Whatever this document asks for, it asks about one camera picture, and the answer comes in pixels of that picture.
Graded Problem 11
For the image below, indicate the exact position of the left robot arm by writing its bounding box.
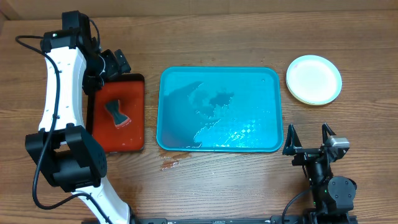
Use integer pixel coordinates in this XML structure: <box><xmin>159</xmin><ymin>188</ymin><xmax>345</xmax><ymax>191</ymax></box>
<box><xmin>25</xmin><ymin>28</ymin><xmax>134</xmax><ymax>223</ymax></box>

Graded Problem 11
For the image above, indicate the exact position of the green plate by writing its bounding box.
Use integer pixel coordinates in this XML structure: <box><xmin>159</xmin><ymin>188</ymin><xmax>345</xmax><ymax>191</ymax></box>
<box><xmin>288</xmin><ymin>88</ymin><xmax>339</xmax><ymax>106</ymax></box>

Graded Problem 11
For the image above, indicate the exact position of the light blue plate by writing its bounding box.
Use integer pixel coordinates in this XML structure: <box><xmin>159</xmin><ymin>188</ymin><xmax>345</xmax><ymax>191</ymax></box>
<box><xmin>285</xmin><ymin>55</ymin><xmax>343</xmax><ymax>103</ymax></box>

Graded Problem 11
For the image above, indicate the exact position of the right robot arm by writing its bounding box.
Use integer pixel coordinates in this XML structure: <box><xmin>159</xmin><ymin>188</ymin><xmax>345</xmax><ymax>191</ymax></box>
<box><xmin>278</xmin><ymin>123</ymin><xmax>358</xmax><ymax>224</ymax></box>

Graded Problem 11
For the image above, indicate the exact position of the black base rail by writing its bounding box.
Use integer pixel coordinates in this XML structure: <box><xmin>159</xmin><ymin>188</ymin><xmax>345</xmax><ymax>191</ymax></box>
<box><xmin>81</xmin><ymin>214</ymin><xmax>358</xmax><ymax>224</ymax></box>

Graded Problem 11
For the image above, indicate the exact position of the blue plastic tray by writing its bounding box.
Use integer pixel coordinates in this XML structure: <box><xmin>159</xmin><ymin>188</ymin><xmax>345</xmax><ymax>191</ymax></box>
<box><xmin>156</xmin><ymin>67</ymin><xmax>284</xmax><ymax>153</ymax></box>

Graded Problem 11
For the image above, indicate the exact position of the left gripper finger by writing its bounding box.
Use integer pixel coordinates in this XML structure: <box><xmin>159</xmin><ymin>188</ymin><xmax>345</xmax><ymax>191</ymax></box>
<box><xmin>101</xmin><ymin>49</ymin><xmax>120</xmax><ymax>77</ymax></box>
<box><xmin>114</xmin><ymin>49</ymin><xmax>131</xmax><ymax>74</ymax></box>

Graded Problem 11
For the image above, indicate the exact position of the red and black tray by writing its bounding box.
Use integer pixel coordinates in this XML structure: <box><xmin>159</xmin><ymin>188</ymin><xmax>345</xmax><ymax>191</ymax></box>
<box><xmin>86</xmin><ymin>73</ymin><xmax>145</xmax><ymax>153</ymax></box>

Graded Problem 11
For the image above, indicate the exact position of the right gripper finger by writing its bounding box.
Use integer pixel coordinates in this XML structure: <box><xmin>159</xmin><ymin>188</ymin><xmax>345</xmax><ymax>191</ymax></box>
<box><xmin>322</xmin><ymin>123</ymin><xmax>335</xmax><ymax>145</ymax></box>
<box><xmin>284</xmin><ymin>124</ymin><xmax>302</xmax><ymax>154</ymax></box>

